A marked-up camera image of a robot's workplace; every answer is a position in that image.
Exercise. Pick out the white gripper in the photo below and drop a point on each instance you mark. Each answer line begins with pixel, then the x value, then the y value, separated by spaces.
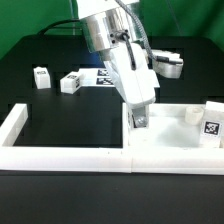
pixel 135 86

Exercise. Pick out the white U-shaped fence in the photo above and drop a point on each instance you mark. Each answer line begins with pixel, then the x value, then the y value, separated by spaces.
pixel 127 159

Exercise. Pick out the white marker sheet with tags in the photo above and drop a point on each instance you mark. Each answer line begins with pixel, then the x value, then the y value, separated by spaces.
pixel 95 77

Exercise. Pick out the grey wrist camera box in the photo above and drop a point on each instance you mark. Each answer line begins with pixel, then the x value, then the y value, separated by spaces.
pixel 169 65

